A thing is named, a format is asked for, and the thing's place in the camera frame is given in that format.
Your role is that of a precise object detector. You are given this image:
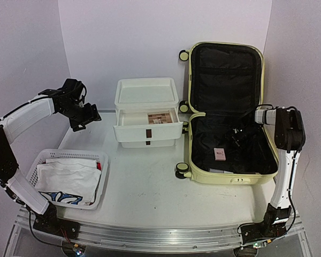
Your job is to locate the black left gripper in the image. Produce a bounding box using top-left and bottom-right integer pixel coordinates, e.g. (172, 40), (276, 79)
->
(59, 101), (101, 132)

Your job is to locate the small pink cosmetic box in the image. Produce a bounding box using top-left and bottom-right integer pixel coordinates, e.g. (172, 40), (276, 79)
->
(213, 148), (226, 161)

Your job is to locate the pale yellow hard-shell suitcase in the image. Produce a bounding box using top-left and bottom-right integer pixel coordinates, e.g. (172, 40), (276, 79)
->
(175, 42), (278, 185)

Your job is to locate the white blue-print t-shirt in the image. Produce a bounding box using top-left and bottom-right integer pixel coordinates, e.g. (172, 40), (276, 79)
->
(35, 158), (102, 206)

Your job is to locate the white three-drawer storage cabinet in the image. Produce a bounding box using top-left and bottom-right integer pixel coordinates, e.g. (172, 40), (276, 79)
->
(113, 78), (184, 148)

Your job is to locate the brown eyeshadow palette box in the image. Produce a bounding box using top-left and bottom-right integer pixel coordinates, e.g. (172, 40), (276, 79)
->
(148, 111), (173, 124)

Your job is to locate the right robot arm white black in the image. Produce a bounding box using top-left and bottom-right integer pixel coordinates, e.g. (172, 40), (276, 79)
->
(222, 104), (305, 237)

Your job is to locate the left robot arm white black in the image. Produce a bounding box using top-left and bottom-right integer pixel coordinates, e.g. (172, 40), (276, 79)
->
(0, 78), (101, 234)

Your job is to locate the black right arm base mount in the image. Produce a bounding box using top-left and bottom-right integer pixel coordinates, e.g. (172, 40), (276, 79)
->
(238, 203), (292, 246)

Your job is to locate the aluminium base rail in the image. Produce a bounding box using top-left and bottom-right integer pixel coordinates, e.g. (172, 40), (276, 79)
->
(3, 207), (311, 256)

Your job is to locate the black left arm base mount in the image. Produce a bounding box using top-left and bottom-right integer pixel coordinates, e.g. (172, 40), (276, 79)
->
(33, 203), (80, 239)

